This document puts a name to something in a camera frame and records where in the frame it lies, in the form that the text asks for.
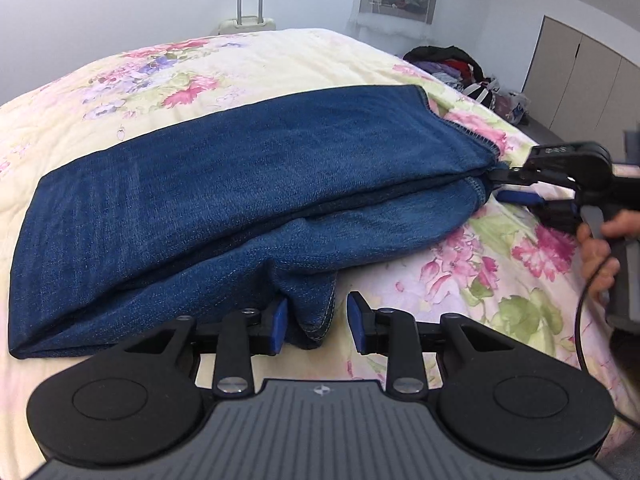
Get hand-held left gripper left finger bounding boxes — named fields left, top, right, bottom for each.
left=122, top=297, right=289, bottom=397

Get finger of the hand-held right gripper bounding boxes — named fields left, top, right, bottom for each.
left=497, top=189, right=551, bottom=208
left=487, top=157, right=576, bottom=189

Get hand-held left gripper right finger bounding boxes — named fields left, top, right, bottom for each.
left=346, top=291, right=511, bottom=395

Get blue denim pants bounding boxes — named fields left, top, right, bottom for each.
left=9, top=85, right=506, bottom=361

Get person's right hand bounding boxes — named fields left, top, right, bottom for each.
left=575, top=210, right=640, bottom=306

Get pink bag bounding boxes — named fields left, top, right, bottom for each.
left=492, top=89, right=531, bottom=126

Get striped black white bag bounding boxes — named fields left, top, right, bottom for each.
left=460, top=77, right=501, bottom=111

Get beige low cabinet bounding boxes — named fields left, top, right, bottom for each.
left=522, top=15, right=640, bottom=148

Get pile of dark clothes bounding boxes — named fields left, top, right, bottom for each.
left=402, top=45, right=485, bottom=86

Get floral bed blanket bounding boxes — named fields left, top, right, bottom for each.
left=0, top=27, right=640, bottom=461

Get cream hard-shell suitcase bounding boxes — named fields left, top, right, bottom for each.
left=217, top=0, right=277, bottom=36

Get black cable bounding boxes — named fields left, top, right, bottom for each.
left=573, top=257, right=640, bottom=427

